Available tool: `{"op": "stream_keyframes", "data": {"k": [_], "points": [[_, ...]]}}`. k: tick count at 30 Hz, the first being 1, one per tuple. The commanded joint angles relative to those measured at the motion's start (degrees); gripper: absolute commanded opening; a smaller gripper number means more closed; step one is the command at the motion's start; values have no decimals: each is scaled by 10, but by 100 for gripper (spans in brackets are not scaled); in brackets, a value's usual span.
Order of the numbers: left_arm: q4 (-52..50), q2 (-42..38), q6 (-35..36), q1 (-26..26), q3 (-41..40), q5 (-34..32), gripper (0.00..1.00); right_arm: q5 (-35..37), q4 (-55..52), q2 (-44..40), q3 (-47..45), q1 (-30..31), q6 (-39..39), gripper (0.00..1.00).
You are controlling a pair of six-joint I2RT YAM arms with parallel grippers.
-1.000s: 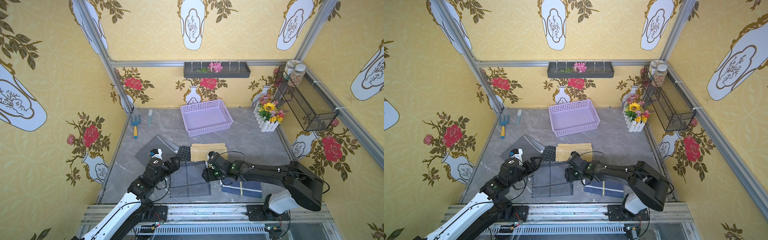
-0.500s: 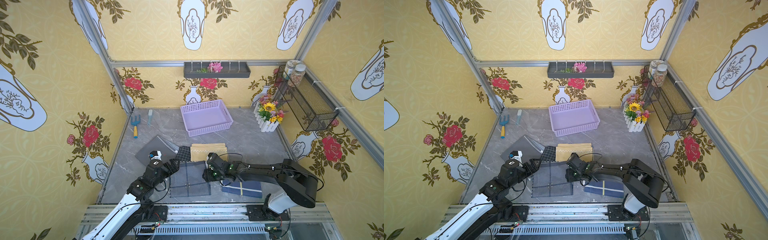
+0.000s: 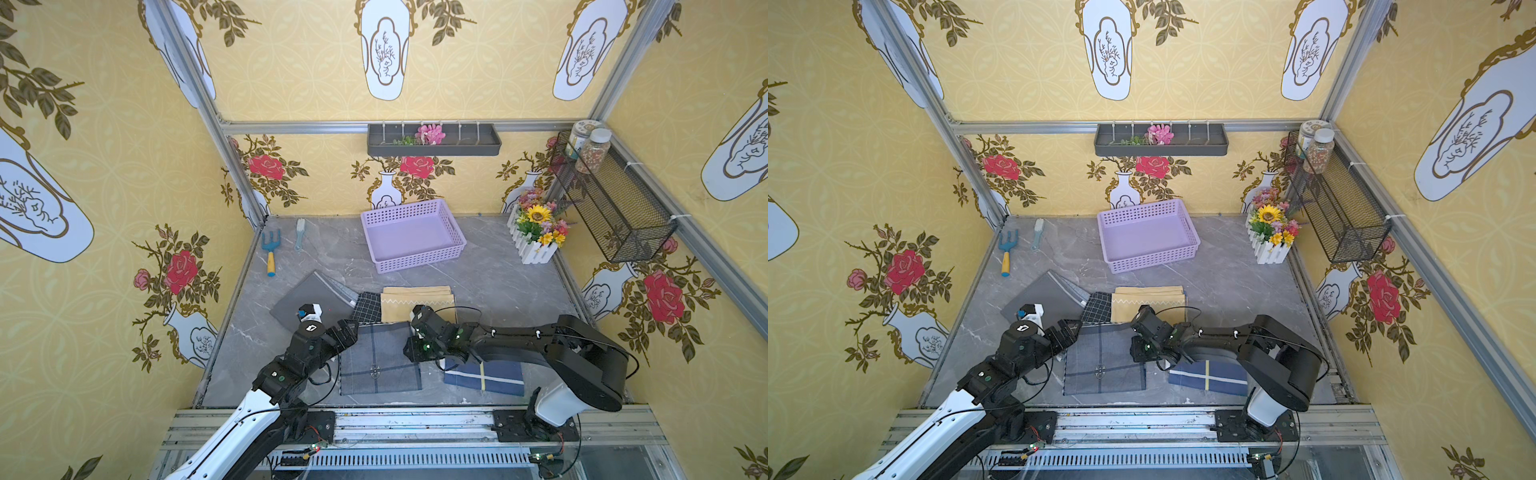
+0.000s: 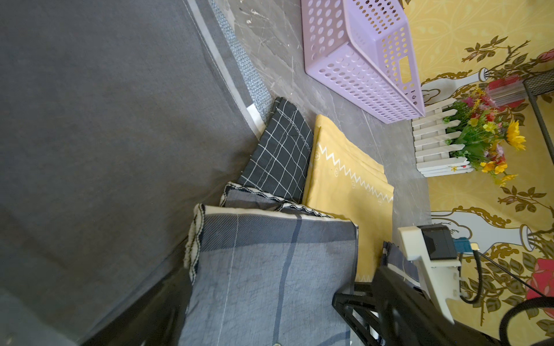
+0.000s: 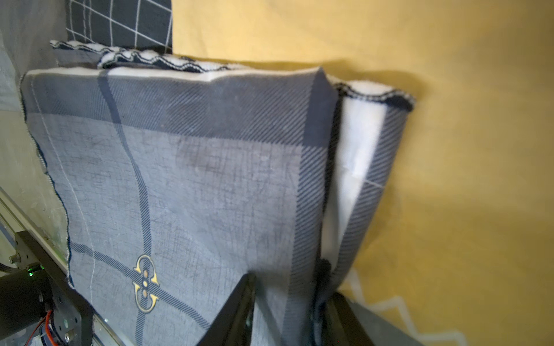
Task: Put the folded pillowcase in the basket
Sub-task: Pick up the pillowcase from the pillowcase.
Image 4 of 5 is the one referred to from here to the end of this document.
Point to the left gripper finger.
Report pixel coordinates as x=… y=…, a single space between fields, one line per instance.
x=157 y=318

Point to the yellow pillowcase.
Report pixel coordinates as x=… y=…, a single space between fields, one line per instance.
x=347 y=183

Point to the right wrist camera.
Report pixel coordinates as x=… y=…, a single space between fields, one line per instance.
x=438 y=257

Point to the purple plastic basket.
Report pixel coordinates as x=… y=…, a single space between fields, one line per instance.
x=363 y=51

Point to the black grid pillowcase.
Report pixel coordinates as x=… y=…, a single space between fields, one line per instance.
x=280 y=161

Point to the flower pot white fence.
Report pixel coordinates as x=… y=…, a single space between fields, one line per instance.
x=466 y=135

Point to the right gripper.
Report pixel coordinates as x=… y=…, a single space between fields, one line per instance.
x=405 y=316

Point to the grey plaid pillowcase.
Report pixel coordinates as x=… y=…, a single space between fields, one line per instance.
x=264 y=271

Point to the blue striped pillowcase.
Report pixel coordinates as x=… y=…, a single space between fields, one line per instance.
x=394 y=259

